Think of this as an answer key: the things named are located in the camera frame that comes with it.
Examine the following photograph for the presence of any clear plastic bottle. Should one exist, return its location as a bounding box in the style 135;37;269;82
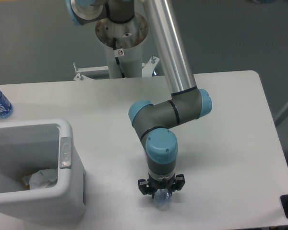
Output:
143;149;172;210

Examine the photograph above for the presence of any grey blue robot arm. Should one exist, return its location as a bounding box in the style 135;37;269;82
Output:
66;0;212;200

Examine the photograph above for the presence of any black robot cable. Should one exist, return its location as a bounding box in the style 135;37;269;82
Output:
112;37;126;79

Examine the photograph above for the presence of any white base bracket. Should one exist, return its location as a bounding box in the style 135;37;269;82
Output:
73;62;109;81
142;56;160;77

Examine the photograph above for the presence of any white right base bracket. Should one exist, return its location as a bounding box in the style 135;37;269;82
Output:
142;56;160;77

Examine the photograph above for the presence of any white trash can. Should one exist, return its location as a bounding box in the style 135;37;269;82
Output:
0;118;86;222

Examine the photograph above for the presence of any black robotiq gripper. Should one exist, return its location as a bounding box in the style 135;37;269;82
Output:
138;174;185;199

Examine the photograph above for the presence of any white left base bracket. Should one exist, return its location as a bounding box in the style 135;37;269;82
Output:
73;62;109;81

